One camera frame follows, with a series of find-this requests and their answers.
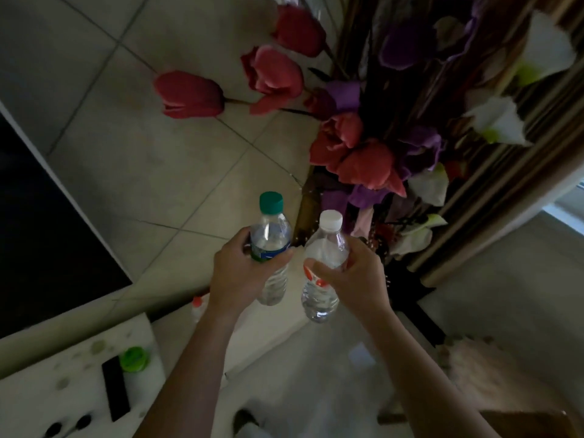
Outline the person's right forearm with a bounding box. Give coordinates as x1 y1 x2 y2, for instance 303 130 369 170
360 307 500 438

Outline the brown flower vase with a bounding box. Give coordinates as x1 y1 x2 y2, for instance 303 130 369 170
292 166 327 247

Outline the purple artificial flower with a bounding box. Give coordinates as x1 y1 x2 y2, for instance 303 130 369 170
396 127 447 178
379 16 480 71
325 80 362 112
320 184 391 215

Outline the person's left hand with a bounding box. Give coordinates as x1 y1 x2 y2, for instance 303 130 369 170
208 227 295 318

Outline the black television screen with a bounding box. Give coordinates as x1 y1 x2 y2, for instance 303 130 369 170
0 101 134 340

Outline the person's right hand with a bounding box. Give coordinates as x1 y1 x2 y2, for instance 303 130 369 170
304 235 394 325

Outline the bunch of red artificial flowers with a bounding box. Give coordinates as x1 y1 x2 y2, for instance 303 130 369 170
154 4 408 199

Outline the brown striped curtain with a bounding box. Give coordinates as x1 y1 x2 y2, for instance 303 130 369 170
338 0 584 289

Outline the green round lid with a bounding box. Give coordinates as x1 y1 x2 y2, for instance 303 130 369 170
119 346 150 373

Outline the black remote control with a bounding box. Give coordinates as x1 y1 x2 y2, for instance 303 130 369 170
101 356 131 423

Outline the beige fluffy rug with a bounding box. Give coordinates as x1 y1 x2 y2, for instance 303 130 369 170
436 335 564 413

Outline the person's left forearm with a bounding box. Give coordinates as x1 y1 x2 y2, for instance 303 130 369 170
134 308 245 438

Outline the white artificial lily flower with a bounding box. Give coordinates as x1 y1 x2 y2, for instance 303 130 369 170
463 96 534 147
390 214 449 258
407 163 450 207
516 11 577 87

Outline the white-capped clear water bottle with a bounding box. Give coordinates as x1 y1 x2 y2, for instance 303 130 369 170
300 210 351 323

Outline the green-capped clear water bottle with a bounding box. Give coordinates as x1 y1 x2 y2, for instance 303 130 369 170
249 191 294 307

